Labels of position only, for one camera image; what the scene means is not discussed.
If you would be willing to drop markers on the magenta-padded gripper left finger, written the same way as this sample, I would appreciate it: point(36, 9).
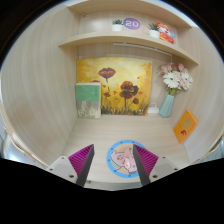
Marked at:
point(81, 160)

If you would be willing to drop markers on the yellow poppy flower painting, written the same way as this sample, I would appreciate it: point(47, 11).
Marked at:
point(115, 83)

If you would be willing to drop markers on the mint green faceted vase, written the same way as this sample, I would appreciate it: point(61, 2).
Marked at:
point(166, 106)

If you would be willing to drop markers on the green and beige book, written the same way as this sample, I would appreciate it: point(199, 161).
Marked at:
point(88, 100)

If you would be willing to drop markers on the round blue-rimmed pig mouse pad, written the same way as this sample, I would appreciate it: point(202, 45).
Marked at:
point(116, 169)

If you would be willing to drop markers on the wooden shelf with ornaments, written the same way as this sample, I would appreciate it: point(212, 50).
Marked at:
point(126, 37)

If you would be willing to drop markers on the white light bar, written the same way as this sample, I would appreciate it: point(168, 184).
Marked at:
point(143, 47)

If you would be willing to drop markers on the pink and white flower bouquet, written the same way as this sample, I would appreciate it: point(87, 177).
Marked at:
point(175, 78)

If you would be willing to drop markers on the pink computer mouse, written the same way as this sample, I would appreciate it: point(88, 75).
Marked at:
point(126, 160)

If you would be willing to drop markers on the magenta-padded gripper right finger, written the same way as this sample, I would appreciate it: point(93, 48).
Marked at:
point(146, 160)

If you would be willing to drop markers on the orange book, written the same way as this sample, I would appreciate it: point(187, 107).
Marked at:
point(186, 126)

